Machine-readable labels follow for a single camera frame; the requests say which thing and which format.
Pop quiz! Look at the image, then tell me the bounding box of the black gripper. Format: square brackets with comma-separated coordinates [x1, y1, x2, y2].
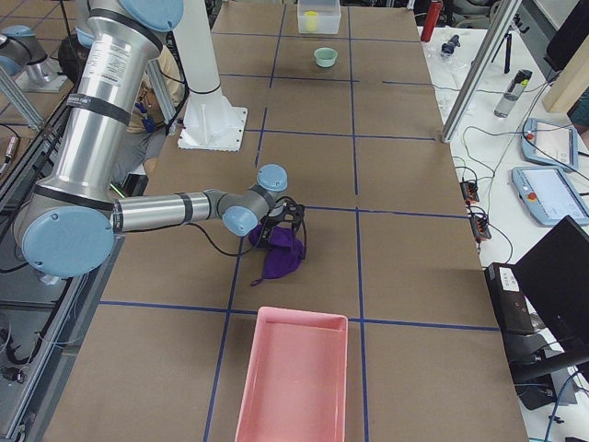
[262, 196, 306, 248]

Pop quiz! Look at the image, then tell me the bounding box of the purple cloth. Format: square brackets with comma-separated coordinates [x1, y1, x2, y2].
[248, 225, 306, 286]

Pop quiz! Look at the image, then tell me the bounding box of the mint green bowl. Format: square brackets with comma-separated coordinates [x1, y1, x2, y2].
[313, 47, 339, 69]

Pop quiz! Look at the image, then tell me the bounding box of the yellow paper cup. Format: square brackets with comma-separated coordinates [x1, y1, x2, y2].
[304, 10, 318, 33]

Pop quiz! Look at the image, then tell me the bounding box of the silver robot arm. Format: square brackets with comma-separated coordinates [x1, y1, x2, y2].
[14, 1, 299, 278]

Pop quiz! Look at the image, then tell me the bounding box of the black desktop box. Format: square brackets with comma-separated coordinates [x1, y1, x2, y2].
[484, 262, 539, 335]

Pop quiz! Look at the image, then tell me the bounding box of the pink plastic bin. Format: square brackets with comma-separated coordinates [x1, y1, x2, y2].
[235, 307, 348, 441]

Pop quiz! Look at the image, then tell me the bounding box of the clear plastic bin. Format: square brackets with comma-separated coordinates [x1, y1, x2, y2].
[297, 0, 341, 35]

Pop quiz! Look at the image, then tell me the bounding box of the red water bottle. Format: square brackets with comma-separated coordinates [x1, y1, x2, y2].
[421, 0, 444, 42]

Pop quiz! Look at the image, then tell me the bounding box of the teach pendant near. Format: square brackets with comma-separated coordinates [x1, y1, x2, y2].
[511, 167, 588, 227]

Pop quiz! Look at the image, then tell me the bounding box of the teach pendant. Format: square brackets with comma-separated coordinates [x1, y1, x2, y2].
[521, 118, 579, 171]
[511, 167, 588, 227]

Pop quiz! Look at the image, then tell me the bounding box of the clear water bottle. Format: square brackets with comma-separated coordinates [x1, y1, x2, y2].
[493, 69, 533, 118]

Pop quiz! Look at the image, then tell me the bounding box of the black monitor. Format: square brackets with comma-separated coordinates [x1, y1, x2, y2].
[513, 215, 588, 344]

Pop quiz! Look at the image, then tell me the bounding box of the teach pendant far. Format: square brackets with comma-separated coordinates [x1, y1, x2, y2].
[521, 118, 579, 171]

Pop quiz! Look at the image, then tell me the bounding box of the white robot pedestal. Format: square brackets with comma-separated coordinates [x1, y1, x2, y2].
[174, 1, 248, 152]

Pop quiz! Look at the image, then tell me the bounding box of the aluminium frame post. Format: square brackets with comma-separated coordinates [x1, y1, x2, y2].
[440, 0, 522, 144]

